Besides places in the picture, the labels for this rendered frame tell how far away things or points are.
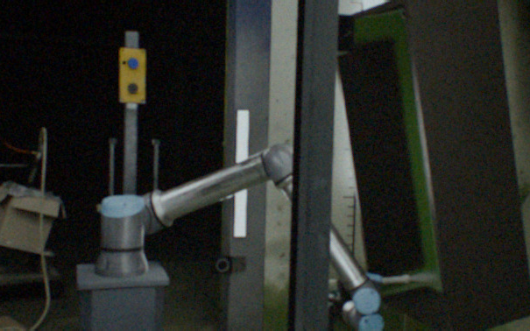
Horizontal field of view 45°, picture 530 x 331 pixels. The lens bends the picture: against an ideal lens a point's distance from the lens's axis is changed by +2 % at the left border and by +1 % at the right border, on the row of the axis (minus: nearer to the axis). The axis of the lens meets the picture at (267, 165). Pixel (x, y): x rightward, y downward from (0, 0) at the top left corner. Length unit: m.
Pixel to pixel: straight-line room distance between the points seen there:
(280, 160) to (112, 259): 0.69
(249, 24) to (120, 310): 1.54
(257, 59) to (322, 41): 1.99
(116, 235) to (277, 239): 1.12
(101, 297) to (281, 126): 1.34
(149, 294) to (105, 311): 0.15
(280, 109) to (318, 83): 2.02
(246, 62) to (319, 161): 2.01
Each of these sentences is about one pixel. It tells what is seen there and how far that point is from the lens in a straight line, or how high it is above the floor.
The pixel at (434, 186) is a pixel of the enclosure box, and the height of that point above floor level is 1.00.
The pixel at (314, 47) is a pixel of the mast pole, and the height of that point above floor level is 1.32.
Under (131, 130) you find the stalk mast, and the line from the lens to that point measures 3.21.
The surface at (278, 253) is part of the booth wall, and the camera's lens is 3.21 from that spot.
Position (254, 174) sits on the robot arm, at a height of 1.01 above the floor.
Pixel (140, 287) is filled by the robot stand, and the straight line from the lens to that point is 2.28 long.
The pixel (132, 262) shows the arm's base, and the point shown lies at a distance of 2.32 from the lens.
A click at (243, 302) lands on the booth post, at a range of 3.22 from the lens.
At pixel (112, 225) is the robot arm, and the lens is 2.31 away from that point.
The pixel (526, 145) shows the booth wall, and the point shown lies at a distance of 3.87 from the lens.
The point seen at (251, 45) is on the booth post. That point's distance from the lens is 3.13.
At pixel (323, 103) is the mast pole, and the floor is 1.22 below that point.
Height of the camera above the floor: 1.17
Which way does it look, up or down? 3 degrees down
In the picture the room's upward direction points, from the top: 2 degrees clockwise
